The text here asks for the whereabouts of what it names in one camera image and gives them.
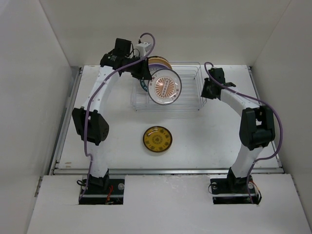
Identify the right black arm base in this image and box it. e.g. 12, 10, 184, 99
209, 176, 262, 205

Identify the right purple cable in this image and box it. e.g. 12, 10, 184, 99
204, 61, 284, 204

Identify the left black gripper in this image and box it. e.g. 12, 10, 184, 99
125, 55, 153, 80

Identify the white blue rimmed plate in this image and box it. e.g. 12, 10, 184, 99
138, 79, 148, 93

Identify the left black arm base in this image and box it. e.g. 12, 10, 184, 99
77, 178, 125, 205

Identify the metal table edge rail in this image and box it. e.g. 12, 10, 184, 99
51, 167, 284, 175

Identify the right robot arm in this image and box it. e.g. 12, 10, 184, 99
201, 66, 275, 193

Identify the white orange sunburst plate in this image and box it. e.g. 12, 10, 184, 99
148, 68, 182, 106

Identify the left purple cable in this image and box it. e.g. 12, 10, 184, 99
78, 32, 156, 200

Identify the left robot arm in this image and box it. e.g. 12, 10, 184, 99
72, 38, 155, 194

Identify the purple cable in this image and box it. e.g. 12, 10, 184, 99
78, 32, 156, 200
204, 61, 284, 204

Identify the purple plate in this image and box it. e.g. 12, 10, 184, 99
149, 63, 172, 72

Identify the tan plate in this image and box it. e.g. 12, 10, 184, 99
148, 56, 172, 69

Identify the white wire dish rack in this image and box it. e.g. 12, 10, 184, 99
131, 61, 206, 113

